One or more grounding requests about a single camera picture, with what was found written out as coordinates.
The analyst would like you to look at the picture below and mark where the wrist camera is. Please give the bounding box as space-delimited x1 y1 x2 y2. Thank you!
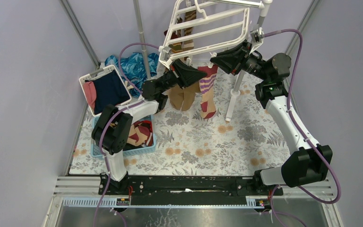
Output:
250 25 264 51
158 46 173 69

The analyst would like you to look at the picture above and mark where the tan ribbed sock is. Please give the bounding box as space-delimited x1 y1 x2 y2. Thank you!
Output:
181 82 201 112

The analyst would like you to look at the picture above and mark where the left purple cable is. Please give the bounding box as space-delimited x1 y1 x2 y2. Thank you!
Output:
92 43 160 227

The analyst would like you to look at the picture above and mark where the silver drying rack stand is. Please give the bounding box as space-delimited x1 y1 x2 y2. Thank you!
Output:
141 0 272 122

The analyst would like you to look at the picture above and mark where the blue laundry basket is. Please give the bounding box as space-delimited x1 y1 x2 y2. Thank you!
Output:
90 115 156 159

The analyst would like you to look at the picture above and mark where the blue patterned cloth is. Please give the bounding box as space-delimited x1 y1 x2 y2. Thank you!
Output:
120 52 159 90

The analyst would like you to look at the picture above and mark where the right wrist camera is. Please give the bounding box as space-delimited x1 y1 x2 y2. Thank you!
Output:
250 25 264 51

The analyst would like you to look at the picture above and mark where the white sock hanger frame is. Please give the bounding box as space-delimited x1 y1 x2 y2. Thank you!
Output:
161 0 251 62

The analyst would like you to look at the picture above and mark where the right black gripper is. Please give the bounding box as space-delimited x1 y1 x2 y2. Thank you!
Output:
209 40 269 82

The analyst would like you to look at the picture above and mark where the purple cable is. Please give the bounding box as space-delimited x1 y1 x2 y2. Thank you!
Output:
92 43 160 227
261 28 342 227

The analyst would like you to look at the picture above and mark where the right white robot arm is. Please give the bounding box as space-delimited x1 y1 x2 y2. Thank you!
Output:
210 41 333 195

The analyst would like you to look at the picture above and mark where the striped green tan sock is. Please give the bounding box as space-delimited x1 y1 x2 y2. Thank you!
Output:
164 18 185 54

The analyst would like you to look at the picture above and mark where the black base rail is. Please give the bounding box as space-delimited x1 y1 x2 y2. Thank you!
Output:
98 173 283 206

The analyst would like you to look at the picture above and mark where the red striped sock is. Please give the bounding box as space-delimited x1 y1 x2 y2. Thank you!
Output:
198 65 218 119

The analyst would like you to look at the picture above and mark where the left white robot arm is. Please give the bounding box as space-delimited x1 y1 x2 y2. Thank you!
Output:
92 60 207 194

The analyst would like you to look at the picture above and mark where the white laundry basket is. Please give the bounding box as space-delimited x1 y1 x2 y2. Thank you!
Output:
78 65 132 117

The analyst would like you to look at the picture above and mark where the pile of socks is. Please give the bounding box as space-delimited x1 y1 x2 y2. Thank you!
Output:
127 120 154 147

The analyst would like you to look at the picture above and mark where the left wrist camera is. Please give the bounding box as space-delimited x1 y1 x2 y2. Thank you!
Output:
158 46 173 69

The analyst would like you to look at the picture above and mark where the pink cloth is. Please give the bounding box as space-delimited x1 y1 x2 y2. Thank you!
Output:
83 81 97 111

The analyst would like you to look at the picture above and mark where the dark navy cloth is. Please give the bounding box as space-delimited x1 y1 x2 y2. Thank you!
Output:
86 71 131 114

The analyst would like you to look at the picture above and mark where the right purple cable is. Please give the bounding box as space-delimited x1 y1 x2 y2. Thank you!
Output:
261 28 342 227

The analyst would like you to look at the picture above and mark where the brown patterned hanging sock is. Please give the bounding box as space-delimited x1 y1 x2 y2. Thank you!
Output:
182 10 197 52

